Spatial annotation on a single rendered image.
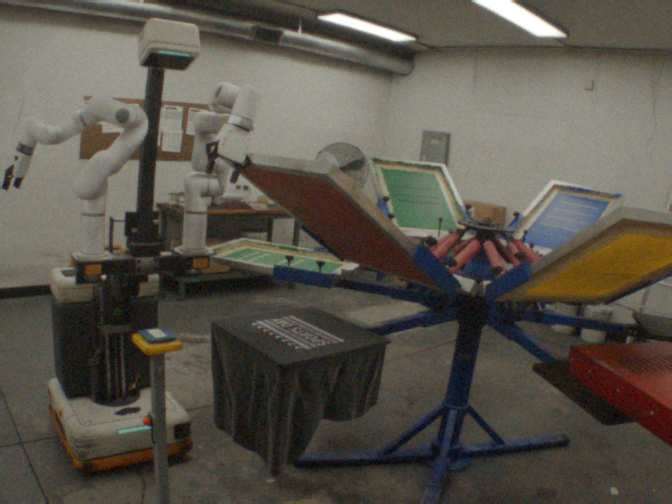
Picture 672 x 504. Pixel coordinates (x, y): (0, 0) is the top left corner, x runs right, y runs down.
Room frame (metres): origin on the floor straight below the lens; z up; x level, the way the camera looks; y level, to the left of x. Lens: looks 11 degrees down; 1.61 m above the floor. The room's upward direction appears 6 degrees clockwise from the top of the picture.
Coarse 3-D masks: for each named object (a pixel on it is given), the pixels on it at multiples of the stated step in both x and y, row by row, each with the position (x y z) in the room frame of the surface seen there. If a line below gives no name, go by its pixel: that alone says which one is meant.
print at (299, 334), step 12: (252, 324) 1.89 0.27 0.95; (264, 324) 1.90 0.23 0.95; (276, 324) 1.92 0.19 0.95; (288, 324) 1.93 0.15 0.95; (300, 324) 1.95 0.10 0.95; (276, 336) 1.79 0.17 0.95; (288, 336) 1.81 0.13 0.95; (300, 336) 1.82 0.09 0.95; (312, 336) 1.83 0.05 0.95; (324, 336) 1.85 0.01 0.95; (336, 336) 1.86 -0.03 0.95; (300, 348) 1.70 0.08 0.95
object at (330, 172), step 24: (264, 168) 1.78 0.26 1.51; (288, 168) 1.66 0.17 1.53; (312, 168) 1.58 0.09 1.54; (336, 168) 1.55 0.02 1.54; (264, 192) 2.07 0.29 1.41; (360, 192) 1.62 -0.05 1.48; (384, 216) 1.70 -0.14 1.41; (408, 240) 1.78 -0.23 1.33; (360, 264) 2.32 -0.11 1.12; (432, 288) 2.04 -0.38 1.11
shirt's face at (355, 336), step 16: (224, 320) 1.89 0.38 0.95; (240, 320) 1.92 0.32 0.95; (256, 320) 1.94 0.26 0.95; (304, 320) 2.00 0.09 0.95; (320, 320) 2.02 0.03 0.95; (336, 320) 2.04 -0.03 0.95; (240, 336) 1.75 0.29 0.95; (256, 336) 1.77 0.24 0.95; (272, 336) 1.79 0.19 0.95; (352, 336) 1.88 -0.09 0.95; (368, 336) 1.89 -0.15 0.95; (272, 352) 1.64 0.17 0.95; (288, 352) 1.66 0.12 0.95; (304, 352) 1.67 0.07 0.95; (320, 352) 1.69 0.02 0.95
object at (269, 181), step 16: (256, 176) 1.92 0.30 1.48; (272, 176) 1.82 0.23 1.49; (272, 192) 2.01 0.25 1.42; (288, 192) 1.89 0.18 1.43; (288, 208) 2.10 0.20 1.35; (304, 208) 1.97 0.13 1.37; (320, 224) 2.06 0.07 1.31; (336, 240) 2.16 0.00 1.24; (352, 240) 2.03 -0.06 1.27; (352, 256) 2.26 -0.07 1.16; (368, 256) 2.12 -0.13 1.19
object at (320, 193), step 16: (288, 176) 1.73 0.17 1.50; (304, 176) 1.65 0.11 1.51; (304, 192) 1.80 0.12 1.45; (320, 192) 1.71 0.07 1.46; (336, 192) 1.63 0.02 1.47; (320, 208) 1.87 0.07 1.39; (336, 208) 1.77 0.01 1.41; (352, 208) 1.68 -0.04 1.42; (336, 224) 1.94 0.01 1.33; (352, 224) 1.84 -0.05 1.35; (368, 224) 1.74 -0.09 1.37; (368, 240) 1.91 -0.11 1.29; (384, 240) 1.81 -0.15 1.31; (384, 256) 1.99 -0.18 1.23; (400, 256) 1.88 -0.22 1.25; (400, 272) 2.08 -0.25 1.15; (416, 272) 1.96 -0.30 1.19
